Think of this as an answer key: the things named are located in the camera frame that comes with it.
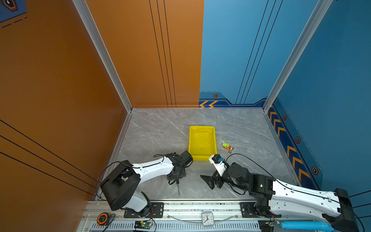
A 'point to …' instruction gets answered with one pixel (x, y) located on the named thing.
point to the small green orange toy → (226, 145)
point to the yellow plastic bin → (202, 143)
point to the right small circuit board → (266, 225)
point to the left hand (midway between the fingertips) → (181, 173)
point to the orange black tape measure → (102, 219)
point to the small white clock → (207, 218)
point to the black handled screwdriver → (178, 190)
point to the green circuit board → (143, 224)
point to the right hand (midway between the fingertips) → (207, 169)
